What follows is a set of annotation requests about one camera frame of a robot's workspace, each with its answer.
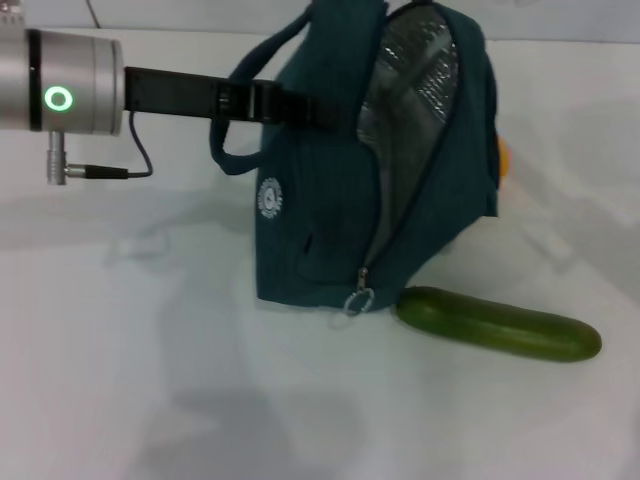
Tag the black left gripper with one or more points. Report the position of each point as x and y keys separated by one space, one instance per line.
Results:
x=170 y=95

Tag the green cucumber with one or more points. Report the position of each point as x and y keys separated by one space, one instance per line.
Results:
x=500 y=327

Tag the dark blue insulated lunch bag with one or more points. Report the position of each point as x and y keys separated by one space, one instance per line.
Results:
x=325 y=210

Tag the orange pear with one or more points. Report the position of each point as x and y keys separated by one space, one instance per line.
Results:
x=504 y=157

